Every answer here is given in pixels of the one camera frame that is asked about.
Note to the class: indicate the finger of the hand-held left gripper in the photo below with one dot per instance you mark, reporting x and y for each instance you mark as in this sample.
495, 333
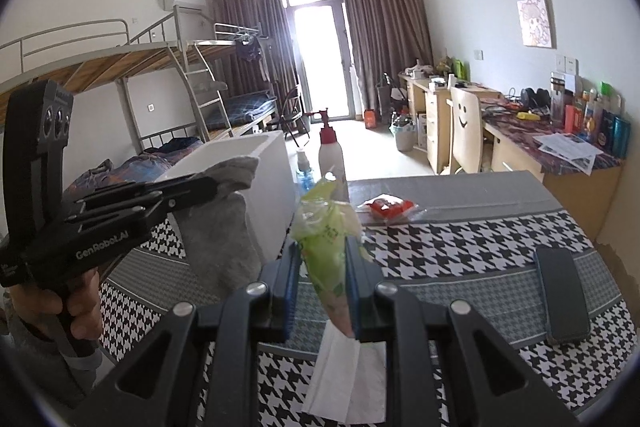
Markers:
175, 202
150, 189

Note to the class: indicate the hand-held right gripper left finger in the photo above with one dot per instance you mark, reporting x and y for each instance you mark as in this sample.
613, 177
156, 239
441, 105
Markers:
292, 287

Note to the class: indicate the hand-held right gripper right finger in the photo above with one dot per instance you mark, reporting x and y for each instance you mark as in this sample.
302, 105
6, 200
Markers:
352, 292

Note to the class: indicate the clear green printed plastic bag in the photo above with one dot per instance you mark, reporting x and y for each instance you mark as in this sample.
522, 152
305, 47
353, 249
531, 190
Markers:
325, 247

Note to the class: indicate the grey cloth rag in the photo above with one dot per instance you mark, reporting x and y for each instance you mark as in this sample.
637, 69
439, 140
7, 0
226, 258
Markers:
220, 247

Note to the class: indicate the white tissue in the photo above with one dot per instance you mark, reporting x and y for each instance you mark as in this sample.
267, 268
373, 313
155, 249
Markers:
345, 377

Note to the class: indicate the white foam box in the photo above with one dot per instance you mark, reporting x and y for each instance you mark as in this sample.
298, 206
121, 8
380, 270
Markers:
270, 187

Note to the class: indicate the person's left forearm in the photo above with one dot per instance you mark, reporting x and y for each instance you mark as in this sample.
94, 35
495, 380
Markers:
40, 367

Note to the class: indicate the person's left hand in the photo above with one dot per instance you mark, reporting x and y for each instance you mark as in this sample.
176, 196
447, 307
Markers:
85, 307

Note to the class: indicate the blue plaid quilt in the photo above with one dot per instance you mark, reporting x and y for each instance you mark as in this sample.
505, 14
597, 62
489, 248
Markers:
150, 164

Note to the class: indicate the red snack packet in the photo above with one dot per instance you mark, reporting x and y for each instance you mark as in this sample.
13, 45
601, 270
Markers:
387, 207

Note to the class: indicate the blue spray bottle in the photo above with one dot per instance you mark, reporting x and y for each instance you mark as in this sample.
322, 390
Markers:
303, 169

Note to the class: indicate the metal bunk bed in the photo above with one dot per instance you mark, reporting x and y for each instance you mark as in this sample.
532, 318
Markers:
100, 67
260, 119

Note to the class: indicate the dark blue mattress pad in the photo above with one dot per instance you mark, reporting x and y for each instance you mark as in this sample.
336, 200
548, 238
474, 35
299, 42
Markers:
247, 104

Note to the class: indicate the houndstooth tablecloth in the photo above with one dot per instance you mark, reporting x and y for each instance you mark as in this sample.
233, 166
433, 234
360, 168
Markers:
475, 247

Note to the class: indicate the white pump bottle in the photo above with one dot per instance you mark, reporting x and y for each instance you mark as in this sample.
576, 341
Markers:
330, 154

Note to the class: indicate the black folding chair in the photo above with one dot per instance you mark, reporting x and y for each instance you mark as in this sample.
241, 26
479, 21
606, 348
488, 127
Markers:
290, 117

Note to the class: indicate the grey waste bin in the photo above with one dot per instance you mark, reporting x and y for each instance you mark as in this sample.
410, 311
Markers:
404, 138

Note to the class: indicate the dark hanging clothes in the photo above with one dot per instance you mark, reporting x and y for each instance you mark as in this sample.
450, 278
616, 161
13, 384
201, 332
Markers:
248, 50

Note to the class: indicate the orange box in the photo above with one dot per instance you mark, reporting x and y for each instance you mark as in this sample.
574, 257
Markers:
370, 120

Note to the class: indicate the wooden chair with smiley face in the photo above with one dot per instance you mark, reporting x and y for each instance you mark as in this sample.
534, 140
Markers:
465, 132

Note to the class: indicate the brown curtain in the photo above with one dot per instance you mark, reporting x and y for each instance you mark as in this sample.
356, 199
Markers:
385, 32
270, 22

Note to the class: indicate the glass balcony door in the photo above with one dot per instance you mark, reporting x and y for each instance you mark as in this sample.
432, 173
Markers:
320, 57

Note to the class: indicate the black smartphone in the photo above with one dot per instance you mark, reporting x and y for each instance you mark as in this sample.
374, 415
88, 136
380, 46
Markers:
560, 297

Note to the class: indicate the dark patterned desk cloth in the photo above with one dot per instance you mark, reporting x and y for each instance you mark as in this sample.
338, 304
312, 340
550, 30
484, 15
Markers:
515, 134

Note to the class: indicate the yellow desk item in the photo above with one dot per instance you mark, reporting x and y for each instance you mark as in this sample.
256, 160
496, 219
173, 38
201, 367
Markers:
528, 116

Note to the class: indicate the printed papers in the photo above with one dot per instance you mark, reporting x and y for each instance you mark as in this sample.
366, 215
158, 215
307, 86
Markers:
570, 147

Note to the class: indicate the black headphones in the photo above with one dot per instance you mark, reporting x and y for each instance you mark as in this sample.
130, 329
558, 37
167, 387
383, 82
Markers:
535, 98

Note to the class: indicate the dark blue bottle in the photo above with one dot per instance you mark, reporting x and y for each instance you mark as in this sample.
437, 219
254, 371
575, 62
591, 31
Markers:
606, 132

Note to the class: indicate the teal bottle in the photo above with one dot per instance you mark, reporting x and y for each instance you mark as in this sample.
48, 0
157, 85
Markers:
621, 137

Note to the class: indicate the green bottle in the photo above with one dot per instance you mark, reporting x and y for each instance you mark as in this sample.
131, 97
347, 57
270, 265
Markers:
606, 94

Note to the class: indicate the pink wall poster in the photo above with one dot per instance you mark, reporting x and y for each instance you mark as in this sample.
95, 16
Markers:
536, 22

